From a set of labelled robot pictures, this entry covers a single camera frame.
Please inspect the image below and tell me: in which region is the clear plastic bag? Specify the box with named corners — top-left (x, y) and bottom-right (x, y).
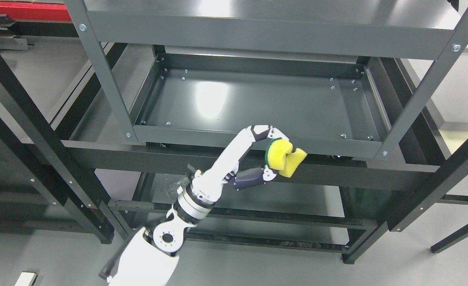
top-left (163, 174), bottom-right (191, 201)

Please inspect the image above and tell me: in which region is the yellow green sponge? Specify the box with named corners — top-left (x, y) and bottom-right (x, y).
top-left (265, 137), bottom-right (308, 178)

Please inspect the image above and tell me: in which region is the black metal shelf rack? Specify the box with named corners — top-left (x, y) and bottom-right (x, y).
top-left (0, 14), bottom-right (468, 264)

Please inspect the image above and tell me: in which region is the grey metal shelf unit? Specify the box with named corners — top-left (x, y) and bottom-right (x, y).
top-left (65, 0), bottom-right (468, 159)

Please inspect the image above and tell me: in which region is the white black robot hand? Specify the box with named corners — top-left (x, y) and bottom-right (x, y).
top-left (191, 125), bottom-right (288, 203)

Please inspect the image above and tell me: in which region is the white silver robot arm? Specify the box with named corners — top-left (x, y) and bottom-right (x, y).
top-left (99, 185), bottom-right (222, 286)

